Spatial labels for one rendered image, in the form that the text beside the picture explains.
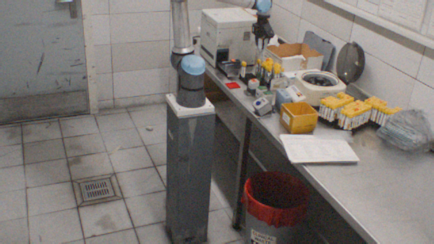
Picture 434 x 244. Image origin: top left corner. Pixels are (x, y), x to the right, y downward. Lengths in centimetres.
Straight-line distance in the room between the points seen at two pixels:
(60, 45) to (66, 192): 126
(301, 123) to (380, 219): 63
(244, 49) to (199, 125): 75
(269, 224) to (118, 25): 223
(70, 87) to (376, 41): 253
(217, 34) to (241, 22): 17
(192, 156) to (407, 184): 105
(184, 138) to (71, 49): 183
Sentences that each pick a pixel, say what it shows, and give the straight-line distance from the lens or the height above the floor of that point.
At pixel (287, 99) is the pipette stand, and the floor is 96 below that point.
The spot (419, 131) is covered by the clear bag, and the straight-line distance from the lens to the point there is 221.
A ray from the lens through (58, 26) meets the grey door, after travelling 381.
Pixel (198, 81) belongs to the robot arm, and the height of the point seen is 104.
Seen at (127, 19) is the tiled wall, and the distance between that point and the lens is 393.
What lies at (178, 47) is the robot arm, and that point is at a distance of 230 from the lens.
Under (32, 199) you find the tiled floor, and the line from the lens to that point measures 321.
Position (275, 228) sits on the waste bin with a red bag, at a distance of 249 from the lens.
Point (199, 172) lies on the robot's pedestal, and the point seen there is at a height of 52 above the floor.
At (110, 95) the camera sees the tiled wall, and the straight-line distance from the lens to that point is 415.
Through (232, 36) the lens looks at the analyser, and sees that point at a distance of 277.
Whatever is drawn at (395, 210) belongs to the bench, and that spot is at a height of 87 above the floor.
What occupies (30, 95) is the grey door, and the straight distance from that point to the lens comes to 400.
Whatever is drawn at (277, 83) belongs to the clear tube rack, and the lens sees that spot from 258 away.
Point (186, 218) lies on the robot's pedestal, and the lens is 261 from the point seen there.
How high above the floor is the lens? 193
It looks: 29 degrees down
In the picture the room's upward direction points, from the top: 4 degrees clockwise
